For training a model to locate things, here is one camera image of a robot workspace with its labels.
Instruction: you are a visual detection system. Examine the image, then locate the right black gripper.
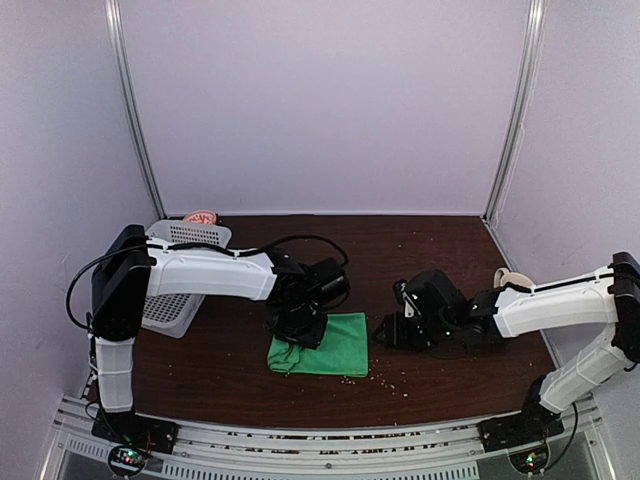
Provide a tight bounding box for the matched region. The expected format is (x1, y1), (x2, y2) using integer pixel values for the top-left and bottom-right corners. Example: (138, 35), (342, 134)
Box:
(372, 311), (455, 352)

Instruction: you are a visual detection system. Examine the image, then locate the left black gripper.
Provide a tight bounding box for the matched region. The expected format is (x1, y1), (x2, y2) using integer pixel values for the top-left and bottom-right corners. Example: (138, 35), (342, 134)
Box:
(269, 303), (329, 350)

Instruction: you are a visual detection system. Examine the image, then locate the green microfiber towel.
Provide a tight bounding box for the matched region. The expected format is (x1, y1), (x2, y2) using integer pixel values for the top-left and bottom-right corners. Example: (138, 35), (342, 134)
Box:
(267, 313), (369, 378)

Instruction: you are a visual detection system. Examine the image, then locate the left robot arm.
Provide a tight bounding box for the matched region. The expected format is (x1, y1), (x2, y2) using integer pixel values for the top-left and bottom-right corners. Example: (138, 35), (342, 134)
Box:
(90, 225), (327, 444)

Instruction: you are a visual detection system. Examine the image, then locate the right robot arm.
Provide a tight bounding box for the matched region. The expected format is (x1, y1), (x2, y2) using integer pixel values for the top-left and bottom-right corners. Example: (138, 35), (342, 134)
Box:
(371, 252), (639, 442)

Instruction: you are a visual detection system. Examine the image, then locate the white perforated plastic basket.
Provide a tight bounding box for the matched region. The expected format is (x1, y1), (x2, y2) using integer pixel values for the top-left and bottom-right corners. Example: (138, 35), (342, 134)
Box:
(142, 220), (232, 338)

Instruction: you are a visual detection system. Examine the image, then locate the white coral pattern mug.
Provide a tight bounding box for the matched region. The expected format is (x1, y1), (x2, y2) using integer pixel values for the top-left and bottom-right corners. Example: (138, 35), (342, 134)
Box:
(493, 267), (534, 288)

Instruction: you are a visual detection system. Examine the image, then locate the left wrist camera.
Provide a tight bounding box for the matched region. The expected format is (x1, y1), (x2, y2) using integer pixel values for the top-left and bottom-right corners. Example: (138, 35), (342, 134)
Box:
(306, 258), (350, 305)

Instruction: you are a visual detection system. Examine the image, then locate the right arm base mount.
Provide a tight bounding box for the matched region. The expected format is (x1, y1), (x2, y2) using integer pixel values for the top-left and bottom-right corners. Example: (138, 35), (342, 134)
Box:
(478, 389), (564, 475)

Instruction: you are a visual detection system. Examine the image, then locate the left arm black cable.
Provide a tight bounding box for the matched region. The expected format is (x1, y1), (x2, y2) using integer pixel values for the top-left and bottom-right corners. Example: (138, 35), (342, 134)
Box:
(66, 234), (350, 331)

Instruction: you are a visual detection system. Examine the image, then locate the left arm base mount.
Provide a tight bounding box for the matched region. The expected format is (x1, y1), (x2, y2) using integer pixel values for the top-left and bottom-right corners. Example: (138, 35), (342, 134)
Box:
(91, 407), (179, 479)

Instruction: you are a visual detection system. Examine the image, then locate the right aluminium frame post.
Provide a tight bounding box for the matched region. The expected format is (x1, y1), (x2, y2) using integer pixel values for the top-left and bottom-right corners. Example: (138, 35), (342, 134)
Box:
(483, 0), (547, 225)

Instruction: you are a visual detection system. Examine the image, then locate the aluminium frame post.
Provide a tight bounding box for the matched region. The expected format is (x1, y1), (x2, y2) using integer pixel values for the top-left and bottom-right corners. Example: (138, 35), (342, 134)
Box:
(104, 0), (167, 220)
(483, 0), (547, 225)

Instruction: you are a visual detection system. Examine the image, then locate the left aluminium frame post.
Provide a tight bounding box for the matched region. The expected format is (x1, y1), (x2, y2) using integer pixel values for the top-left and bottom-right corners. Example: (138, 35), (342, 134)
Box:
(104, 0), (167, 220)

